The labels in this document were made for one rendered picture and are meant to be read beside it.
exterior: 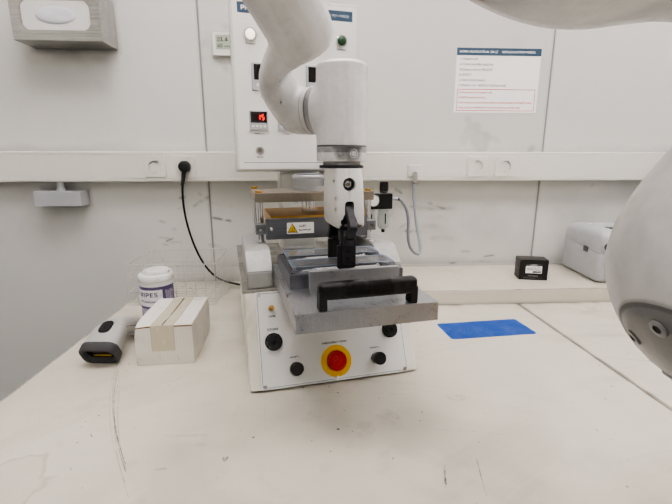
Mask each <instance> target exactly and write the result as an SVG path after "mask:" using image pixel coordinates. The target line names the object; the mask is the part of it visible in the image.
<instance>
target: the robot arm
mask: <svg viewBox="0 0 672 504"><path fill-rule="evenodd" d="M469 1H471V2H473V3H474V4H476V5H478V6H480V7H482V8H484V9H486V10H488V11H490V12H493V13H495V14H497V15H500V16H502V17H505V18H508V19H511V20H514V21H516V22H520V23H524V24H527V25H531V26H536V27H542V28H547V29H557V30H587V29H595V28H603V27H611V26H619V25H626V24H634V23H644V22H672V0H469ZM242 2H243V3H244V5H245V6H246V8H247V10H248V11H249V13H250V14H251V16H252V17H253V19H254V20H255V22H256V24H257V25H258V27H259V28H260V30H261V31H262V33H263V35H264V36H265V38H266V40H267V42H268V47H267V49H266V52H265V54H264V57H263V60H262V62H261V66H260V70H259V89H260V93H261V96H262V98H263V100H264V102H265V103H266V105H267V107H268V108H269V110H270V111H271V113H272V114H273V116H274V117H275V118H276V120H277V121H278V122H279V123H280V125H281V126H282V127H283V128H284V129H286V130H287V131H289V132H291V133H294V134H316V144H317V147H316V150H317V161H323V165H319V168H325V174H324V218H325V221H326V222H328V223H329V224H328V258H330V257H337V268H339V269H342V268H354V267H355V264H356V236H357V234H356V232H357V230H358V228H361V227H362V226H363V225H364V195H363V179H362V171H361V168H364V165H360V162H364V161H366V151H367V147H366V146H367V95H368V65H367V64H366V63H365V62H363V61H361V60H357V59H352V58H332V59H327V60H323V61H321V62H319V63H318V64H317V65H316V82H315V85H314V86H313V87H303V86H301V85H299V84H298V83H297V81H296V80H295V78H294V76H293V74H292V72H291V71H292V70H294V69H296V68H298V67H300V66H302V65H304V64H306V63H308V62H310V61H312V60H314V59H315V58H317V57H318V56H320V55H321V54H322V53H323V52H325V51H326V49H327V48H328V47H329V46H330V44H331V41H332V38H333V25H332V20H331V17H330V14H329V11H328V8H327V6H326V3H325V1H324V0H242ZM345 224H347V225H348V226H346V227H344V225H345ZM344 231H345V233H344ZM343 234H344V236H343ZM605 277H606V284H607V289H608V293H609V296H610V300H611V303H612V305H613V308H614V310H615V313H616V315H617V317H618V319H619V321H620V323H621V324H622V326H623V328H624V330H625V332H626V333H627V335H628V336H629V337H630V339H631V340H632V342H633V343H634V344H635V345H636V347H637V348H638V349H639V350H640V351H641V352H642V353H643V354H644V355H645V356H646V357H647V358H648V359H649V360H650V361H651V362H652V363H653V364H655V365H656V366H657V367H658V368H660V369H661V370H662V373H663V374H664V375H665V376H667V377H668V378H670V379H671V380H672V147H671V148H670V149H669V150H668V151H667V153H666V154H665V155H664V156H663V157H662V158H661V159H660V160H659V161H658V163H657V164H656V165H655V166H654V167H653V168H652V169H651V171H650V172H649V173H648V174H647V175H646V176H645V178H644V179H643V180H642V182H641V183H640V184H639V185H638V187H637V188H636V189H635V191H634V192H633V193H632V195H631V196H630V198H629V199H628V201H627V202H626V204H625V205H624V207H623V209H622V210H621V212H620V214H619V216H618V218H617V220H616V221H615V224H614V226H613V229H612V231H611V234H610V236H609V240H608V244H607V247H606V255H605Z"/></svg>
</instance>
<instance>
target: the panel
mask: <svg viewBox="0 0 672 504"><path fill-rule="evenodd" d="M255 307H256V322H257V336H258V351H259V366H260V381H261V391H266V390H273V389H281V388H288V387H295V386H302V385H310V384H317V383H324V382H331V381H339V380H346V379H353V378H360V377H367V376H375V375H382V374H389V373H396V372H404V371H409V370H408V363H407V356H406V349H405V342H404V334H403V327H402V324H395V325H396V327H397V332H396V334H395V335H393V336H388V335H386V334H385V332H384V325H383V326H374V327H365V328H355V329H346V330H336V331H327V332H318V333H308V334H299V335H295V333H294V330H293V328H292V325H291V323H290V320H289V317H288V315H287V312H286V310H285V307H284V305H283V302H282V300H281V297H280V295H279V292H278V291H267V292H255ZM273 334H275V335H278V336H279V337H280V338H281V345H280V347H279V348H277V349H270V348H269V347H268V346H267V338H268V337H269V336H270V335H273ZM335 350H339V351H342V352H343V353H344V354H345V355H346V358H347V364H346V366H345V368H344V369H343V370H341V371H333V370H331V369H330V368H329V367H328V365H327V357H328V355H329V353H331V352H332V351H335ZM375 352H383V353H384V354H385V355H386V362H385V363H384V364H383V365H377V364H375V363H373V361H372V360H371V356H372V354H373V353H375ZM293 362H300V363H302V364H303V366H304V371H303V373H302V374H301V375H299V376H295V375H293V374H292V373H291V372H290V366H291V364H292V363H293Z"/></svg>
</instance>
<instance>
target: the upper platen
mask: <svg viewBox="0 0 672 504"><path fill-rule="evenodd" d="M300 217H324V207H316V201H305V202H302V207H289V208H264V218H265V219H271V218H300Z"/></svg>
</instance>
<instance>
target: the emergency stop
mask: <svg viewBox="0 0 672 504"><path fill-rule="evenodd" d="M346 364H347V358H346V355H345V354H344V353H343V352H342V351H339V350H335V351H332V352H331V353H329V355H328V357H327V365H328V367H329V368H330V369H331V370H333V371H341V370H343V369H344V368H345V366H346Z"/></svg>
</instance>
